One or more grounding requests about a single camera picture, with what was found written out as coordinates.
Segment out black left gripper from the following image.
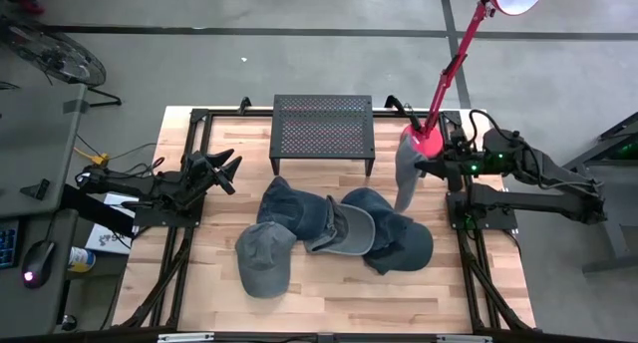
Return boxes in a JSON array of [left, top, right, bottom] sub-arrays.
[[181, 148, 244, 197]]

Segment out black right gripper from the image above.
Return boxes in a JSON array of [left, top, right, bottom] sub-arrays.
[[414, 151, 482, 192]]

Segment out grey baseball cap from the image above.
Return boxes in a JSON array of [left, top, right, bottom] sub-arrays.
[[393, 135, 430, 213], [233, 220, 299, 300], [302, 195, 377, 257]]

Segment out navy denim baseball cap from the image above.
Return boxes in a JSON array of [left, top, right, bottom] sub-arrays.
[[341, 186, 413, 254], [255, 175, 334, 242]]

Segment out black perforated metal stand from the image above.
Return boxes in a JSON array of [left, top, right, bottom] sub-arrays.
[[268, 94, 376, 178]]

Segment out black bar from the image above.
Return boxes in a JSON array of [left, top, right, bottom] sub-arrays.
[[59, 182, 139, 239]]

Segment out white cardboard box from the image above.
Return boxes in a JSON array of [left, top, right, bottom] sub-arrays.
[[84, 191, 139, 256]]

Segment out white yellow can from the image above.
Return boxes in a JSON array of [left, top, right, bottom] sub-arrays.
[[67, 245, 97, 274]]

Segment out black metal side desk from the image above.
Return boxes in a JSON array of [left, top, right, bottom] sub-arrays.
[[549, 111, 638, 274]]

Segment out small black desk object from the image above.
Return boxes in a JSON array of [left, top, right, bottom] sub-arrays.
[[19, 177, 51, 202]]

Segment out black floor fan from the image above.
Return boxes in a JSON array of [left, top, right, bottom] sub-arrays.
[[0, 13, 124, 108]]

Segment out black computer mouse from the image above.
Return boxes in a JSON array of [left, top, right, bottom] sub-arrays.
[[20, 239, 57, 289]]

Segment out dark grey desk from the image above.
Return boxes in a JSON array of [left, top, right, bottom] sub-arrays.
[[0, 207, 80, 340]]

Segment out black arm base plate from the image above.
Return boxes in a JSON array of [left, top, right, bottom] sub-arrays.
[[133, 202, 205, 229], [446, 190, 519, 232]]

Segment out yellow power cable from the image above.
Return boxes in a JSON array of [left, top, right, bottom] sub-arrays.
[[73, 146, 111, 168]]

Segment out silver metal bracket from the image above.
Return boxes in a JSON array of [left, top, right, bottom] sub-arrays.
[[437, 334, 493, 343], [158, 332, 215, 343]]

